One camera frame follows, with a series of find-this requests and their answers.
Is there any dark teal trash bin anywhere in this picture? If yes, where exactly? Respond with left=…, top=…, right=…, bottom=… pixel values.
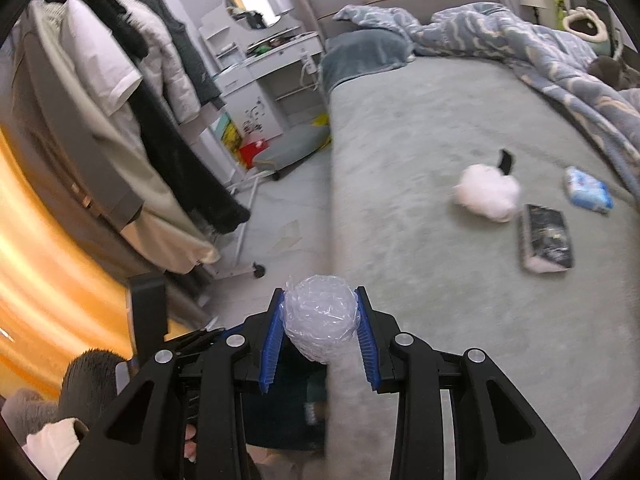
left=240, top=360, right=329, bottom=453

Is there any red box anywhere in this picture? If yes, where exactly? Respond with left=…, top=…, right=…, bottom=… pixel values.
left=239, top=137, right=271, bottom=168

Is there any blue tissue pack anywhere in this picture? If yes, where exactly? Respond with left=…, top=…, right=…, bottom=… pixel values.
left=564, top=166, right=615, bottom=213

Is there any white vanity table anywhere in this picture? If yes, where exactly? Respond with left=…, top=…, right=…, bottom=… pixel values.
left=200, top=10, right=326, bottom=133

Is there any long black garment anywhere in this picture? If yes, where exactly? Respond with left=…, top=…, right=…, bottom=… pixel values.
left=120, top=80, right=251, bottom=234

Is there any bubble wrap roll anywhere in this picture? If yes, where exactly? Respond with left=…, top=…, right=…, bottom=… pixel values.
left=281, top=274, right=360, bottom=365

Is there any cream coat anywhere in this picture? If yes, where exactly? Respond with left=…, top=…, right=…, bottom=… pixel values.
left=30, top=5, right=222, bottom=274

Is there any dark brown plush item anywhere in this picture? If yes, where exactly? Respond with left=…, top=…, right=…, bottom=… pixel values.
left=587, top=56, right=640, bottom=88

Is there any white clothes rack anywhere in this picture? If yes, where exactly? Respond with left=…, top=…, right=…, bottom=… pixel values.
left=200, top=105, right=267, bottom=281

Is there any black wet wipe packet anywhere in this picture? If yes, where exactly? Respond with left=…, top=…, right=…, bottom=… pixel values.
left=520, top=203, right=575, bottom=274

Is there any black scarf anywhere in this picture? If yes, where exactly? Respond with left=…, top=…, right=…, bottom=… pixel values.
left=45, top=0, right=151, bottom=59

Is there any blue-grey pillow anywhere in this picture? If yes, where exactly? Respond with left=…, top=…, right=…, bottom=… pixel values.
left=320, top=29, right=416, bottom=93

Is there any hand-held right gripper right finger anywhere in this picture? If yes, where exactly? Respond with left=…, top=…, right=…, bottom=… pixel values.
left=354, top=286, right=583, bottom=480

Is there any dark grey knit vest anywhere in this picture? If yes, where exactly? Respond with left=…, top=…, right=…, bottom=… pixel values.
left=137, top=0, right=227, bottom=109

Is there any taupe coat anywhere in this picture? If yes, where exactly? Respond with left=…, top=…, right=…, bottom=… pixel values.
left=15, top=0, right=147, bottom=233

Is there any cream and green cat bed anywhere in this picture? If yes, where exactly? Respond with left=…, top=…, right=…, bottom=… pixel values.
left=562, top=6, right=609, bottom=44

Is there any yellow printed bag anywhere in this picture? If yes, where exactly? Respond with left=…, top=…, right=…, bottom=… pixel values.
left=220, top=115, right=242, bottom=153

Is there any person's left hand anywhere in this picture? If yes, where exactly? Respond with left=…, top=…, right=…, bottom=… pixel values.
left=183, top=423, right=199, bottom=464

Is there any white shirt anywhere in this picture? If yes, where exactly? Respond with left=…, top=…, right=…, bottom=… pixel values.
left=65, top=0, right=144, bottom=111

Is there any grey cushioned stool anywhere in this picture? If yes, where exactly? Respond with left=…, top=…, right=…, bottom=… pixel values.
left=251, top=125, right=331, bottom=180

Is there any black office chair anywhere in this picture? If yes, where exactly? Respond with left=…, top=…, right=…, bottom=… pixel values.
left=570, top=0, right=614, bottom=57

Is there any white puffer jacket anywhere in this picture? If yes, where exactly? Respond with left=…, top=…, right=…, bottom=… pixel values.
left=127, top=2, right=202, bottom=124

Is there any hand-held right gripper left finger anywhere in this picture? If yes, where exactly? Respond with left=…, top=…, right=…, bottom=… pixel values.
left=60, top=287, right=286, bottom=480

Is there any blue patterned blanket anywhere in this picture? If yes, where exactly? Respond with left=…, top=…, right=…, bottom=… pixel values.
left=334, top=2, right=640, bottom=196

